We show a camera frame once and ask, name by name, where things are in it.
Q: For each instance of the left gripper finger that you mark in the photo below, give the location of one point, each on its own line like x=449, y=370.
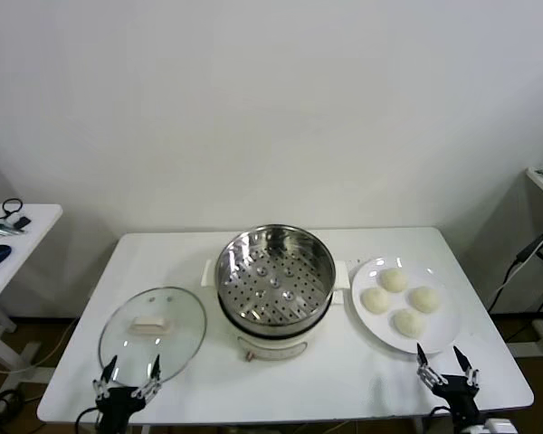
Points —
x=154, y=382
x=107, y=377

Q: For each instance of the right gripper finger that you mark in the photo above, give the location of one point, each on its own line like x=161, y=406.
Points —
x=470, y=373
x=427, y=373

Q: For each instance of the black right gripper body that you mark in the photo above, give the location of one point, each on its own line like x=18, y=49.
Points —
x=459, y=400

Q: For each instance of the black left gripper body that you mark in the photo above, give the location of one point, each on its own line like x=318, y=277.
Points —
x=117, y=404

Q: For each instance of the white steamed baozi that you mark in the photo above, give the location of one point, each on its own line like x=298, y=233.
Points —
x=408, y=323
x=393, y=280
x=424, y=299
x=376, y=300

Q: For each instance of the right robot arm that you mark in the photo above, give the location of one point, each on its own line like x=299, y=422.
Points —
x=468, y=427

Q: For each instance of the stainless steel steamer basket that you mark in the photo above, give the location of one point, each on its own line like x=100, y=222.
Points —
x=276, y=276

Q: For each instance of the white round plate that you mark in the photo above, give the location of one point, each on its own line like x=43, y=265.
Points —
x=434, y=334

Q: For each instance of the cream electric cooker base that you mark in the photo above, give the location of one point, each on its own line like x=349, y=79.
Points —
x=271, y=348

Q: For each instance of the white side table with mouse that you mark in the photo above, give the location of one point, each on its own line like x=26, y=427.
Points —
x=36, y=226

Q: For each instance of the small black tag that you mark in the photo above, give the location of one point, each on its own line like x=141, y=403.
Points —
x=21, y=221

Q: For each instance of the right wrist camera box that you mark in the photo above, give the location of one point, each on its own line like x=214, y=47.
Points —
x=498, y=426

